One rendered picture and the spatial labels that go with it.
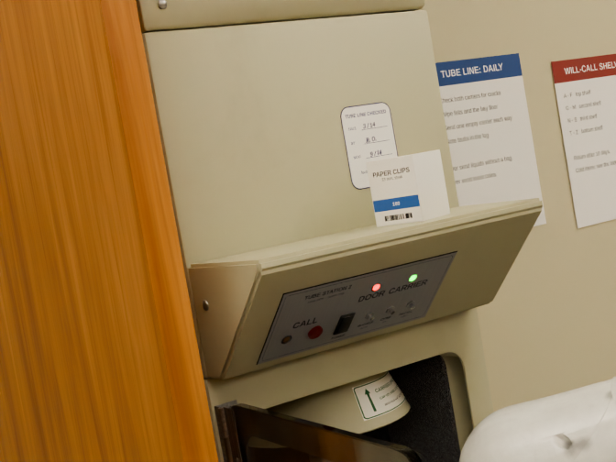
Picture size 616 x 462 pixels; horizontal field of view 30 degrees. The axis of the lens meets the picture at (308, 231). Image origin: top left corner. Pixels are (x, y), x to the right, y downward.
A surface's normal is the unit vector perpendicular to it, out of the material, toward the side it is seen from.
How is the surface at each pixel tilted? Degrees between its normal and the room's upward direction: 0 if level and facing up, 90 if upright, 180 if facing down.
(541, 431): 45
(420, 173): 90
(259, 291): 135
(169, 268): 90
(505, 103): 90
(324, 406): 66
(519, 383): 90
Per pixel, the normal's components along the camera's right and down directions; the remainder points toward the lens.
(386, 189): -0.59, 0.15
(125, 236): -0.80, 0.17
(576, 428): -0.44, -0.51
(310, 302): 0.52, 0.66
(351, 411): 0.26, -0.41
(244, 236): 0.57, -0.05
